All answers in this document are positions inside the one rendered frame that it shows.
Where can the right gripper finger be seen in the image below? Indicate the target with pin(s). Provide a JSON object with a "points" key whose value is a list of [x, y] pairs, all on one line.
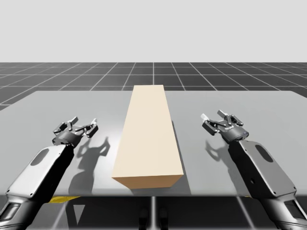
{"points": [[230, 119], [211, 126]]}

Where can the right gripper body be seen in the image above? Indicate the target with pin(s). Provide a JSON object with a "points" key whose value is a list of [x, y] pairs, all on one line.
{"points": [[235, 134]]}

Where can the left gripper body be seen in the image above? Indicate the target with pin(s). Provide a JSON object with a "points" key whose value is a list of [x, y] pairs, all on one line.
{"points": [[67, 138]]}

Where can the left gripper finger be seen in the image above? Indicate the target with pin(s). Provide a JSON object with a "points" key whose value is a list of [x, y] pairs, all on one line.
{"points": [[62, 126], [90, 130]]}

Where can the tall board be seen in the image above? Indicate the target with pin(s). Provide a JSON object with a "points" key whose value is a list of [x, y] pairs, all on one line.
{"points": [[147, 139]]}

